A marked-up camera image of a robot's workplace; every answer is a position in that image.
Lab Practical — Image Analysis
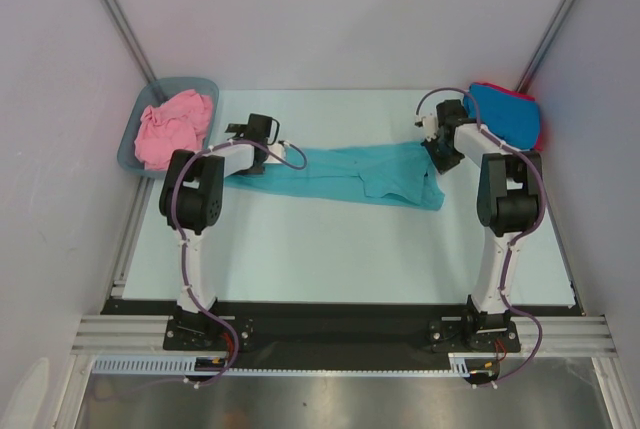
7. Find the pink crumpled t shirt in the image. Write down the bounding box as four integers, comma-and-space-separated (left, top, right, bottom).
134, 89, 214, 171

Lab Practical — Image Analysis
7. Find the aluminium frame rail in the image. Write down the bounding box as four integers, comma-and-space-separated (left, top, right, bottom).
71, 315, 617, 358

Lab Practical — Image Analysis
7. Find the grey plastic basket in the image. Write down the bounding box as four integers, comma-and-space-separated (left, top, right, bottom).
117, 77, 219, 179

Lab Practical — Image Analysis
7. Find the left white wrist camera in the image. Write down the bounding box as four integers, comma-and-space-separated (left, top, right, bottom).
265, 141, 290, 165

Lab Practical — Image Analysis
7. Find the left corner aluminium post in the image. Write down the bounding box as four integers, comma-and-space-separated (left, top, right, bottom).
100, 0, 156, 83

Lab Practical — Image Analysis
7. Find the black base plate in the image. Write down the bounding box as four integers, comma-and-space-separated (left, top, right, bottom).
99, 298, 582, 372

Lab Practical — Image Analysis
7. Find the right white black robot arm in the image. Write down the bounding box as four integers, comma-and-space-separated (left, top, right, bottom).
415, 99, 546, 350

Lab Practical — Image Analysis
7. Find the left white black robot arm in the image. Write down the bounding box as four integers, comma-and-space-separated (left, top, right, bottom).
159, 113, 284, 349

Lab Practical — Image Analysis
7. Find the grey slotted cable duct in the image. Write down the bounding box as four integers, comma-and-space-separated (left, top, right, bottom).
92, 355, 481, 378

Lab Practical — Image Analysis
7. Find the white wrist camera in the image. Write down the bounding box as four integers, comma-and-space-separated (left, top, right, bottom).
265, 141, 290, 165
414, 114, 439, 140

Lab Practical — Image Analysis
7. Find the right corner aluminium post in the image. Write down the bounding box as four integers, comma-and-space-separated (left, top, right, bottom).
515, 0, 579, 94

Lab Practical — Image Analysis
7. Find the teal t shirt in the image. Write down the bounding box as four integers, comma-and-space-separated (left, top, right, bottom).
225, 141, 445, 211

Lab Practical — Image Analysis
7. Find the corner aluminium post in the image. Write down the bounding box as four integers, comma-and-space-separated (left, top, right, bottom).
100, 0, 156, 83
515, 0, 579, 94

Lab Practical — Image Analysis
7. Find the blue folded t shirt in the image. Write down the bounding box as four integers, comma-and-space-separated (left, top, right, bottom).
462, 82, 543, 151

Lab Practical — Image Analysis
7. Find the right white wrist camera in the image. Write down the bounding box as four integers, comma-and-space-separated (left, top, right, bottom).
414, 114, 439, 140

